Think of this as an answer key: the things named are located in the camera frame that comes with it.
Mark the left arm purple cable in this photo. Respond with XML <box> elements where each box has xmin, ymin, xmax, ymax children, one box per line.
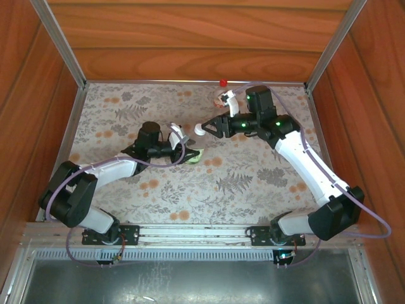
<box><xmin>46</xmin><ymin>125</ymin><xmax>187</xmax><ymax>269</ymax></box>

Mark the aluminium cross rail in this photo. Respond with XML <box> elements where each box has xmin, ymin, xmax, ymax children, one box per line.
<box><xmin>85</xmin><ymin>79</ymin><xmax>306</xmax><ymax>87</ymax></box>

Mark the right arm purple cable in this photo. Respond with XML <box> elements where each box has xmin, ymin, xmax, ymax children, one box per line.
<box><xmin>229</xmin><ymin>81</ymin><xmax>392</xmax><ymax>270</ymax></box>

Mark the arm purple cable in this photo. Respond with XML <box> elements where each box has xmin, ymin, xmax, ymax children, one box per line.
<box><xmin>229</xmin><ymin>81</ymin><xmax>392</xmax><ymax>270</ymax></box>
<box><xmin>46</xmin><ymin>125</ymin><xmax>187</xmax><ymax>269</ymax></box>

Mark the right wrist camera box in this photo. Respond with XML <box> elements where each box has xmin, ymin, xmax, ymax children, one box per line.
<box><xmin>220</xmin><ymin>90</ymin><xmax>242</xmax><ymax>118</ymax></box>

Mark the floral tablecloth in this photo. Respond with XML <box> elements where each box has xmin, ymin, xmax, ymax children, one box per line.
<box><xmin>37</xmin><ymin>82</ymin><xmax>346</xmax><ymax>224</ymax></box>

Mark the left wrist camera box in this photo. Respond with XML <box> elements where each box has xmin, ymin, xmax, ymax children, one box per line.
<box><xmin>167</xmin><ymin>122</ymin><xmax>191</xmax><ymax>148</ymax></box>

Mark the grey metal sheet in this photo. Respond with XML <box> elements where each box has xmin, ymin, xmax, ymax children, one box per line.
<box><xmin>22</xmin><ymin>250</ymin><xmax>363</xmax><ymax>304</ymax></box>

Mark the aluminium frame post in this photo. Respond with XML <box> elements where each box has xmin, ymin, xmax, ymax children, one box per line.
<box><xmin>30</xmin><ymin>0</ymin><xmax>88</xmax><ymax>91</ymax></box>
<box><xmin>303</xmin><ymin>0</ymin><xmax>370</xmax><ymax>92</ymax></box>

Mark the aluminium mounting rail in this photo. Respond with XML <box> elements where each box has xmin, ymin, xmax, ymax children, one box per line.
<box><xmin>20</xmin><ymin>221</ymin><xmax>361</xmax><ymax>250</ymax></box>

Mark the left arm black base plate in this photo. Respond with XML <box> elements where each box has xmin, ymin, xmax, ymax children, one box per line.
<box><xmin>81</xmin><ymin>224</ymin><xmax>140</xmax><ymax>246</ymax></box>

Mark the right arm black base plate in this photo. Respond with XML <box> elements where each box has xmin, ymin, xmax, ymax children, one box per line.
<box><xmin>250</xmin><ymin>224</ymin><xmax>307</xmax><ymax>247</ymax></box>

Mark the clear bottle red label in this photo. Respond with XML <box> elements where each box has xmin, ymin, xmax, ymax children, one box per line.
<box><xmin>213</xmin><ymin>85</ymin><xmax>229</xmax><ymax>109</ymax></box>

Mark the aluminium side rail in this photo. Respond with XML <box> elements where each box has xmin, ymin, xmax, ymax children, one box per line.
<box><xmin>305</xmin><ymin>90</ymin><xmax>349</xmax><ymax>224</ymax></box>
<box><xmin>36</xmin><ymin>87</ymin><xmax>87</xmax><ymax>222</ymax></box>

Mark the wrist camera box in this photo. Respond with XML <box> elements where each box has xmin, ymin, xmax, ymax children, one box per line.
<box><xmin>167</xmin><ymin>122</ymin><xmax>191</xmax><ymax>148</ymax></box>
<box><xmin>220</xmin><ymin>90</ymin><xmax>242</xmax><ymax>118</ymax></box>

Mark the grey slotted cable duct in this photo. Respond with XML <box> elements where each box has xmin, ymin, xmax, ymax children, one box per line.
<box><xmin>33</xmin><ymin>248</ymin><xmax>276</xmax><ymax>262</ymax></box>

